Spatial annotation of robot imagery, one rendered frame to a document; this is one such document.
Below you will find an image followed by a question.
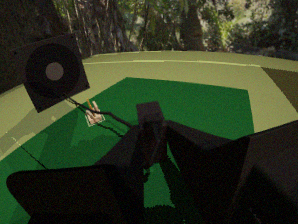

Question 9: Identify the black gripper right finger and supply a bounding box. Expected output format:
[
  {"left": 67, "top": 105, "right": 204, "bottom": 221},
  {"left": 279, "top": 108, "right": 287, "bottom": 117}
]
[{"left": 165, "top": 120, "right": 298, "bottom": 224}]

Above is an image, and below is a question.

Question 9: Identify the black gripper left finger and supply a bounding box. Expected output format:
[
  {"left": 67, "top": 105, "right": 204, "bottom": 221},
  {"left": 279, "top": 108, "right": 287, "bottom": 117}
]
[{"left": 7, "top": 125, "right": 144, "bottom": 224}]

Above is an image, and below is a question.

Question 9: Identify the green circuit board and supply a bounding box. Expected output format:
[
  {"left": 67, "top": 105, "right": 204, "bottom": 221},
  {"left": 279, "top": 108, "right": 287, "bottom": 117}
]
[{"left": 0, "top": 77, "right": 254, "bottom": 224}]

